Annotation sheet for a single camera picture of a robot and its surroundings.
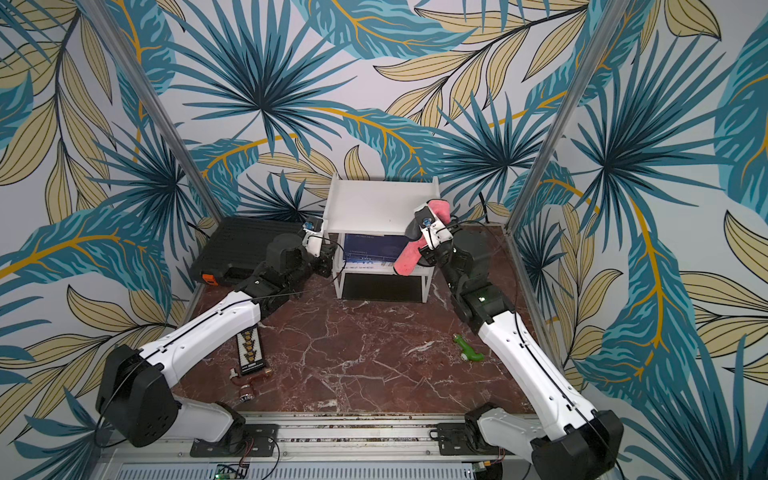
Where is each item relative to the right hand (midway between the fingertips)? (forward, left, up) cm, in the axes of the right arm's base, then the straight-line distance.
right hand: (438, 217), depth 69 cm
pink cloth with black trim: (-5, +7, -10) cm, 13 cm away
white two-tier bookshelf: (+8, +15, -3) cm, 17 cm away
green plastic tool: (-19, -12, -37) cm, 43 cm away
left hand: (+2, +26, -12) cm, 29 cm away
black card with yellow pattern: (-16, +52, -36) cm, 65 cm away
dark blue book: (+7, +15, -18) cm, 25 cm away
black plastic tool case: (+25, +69, -37) cm, 82 cm away
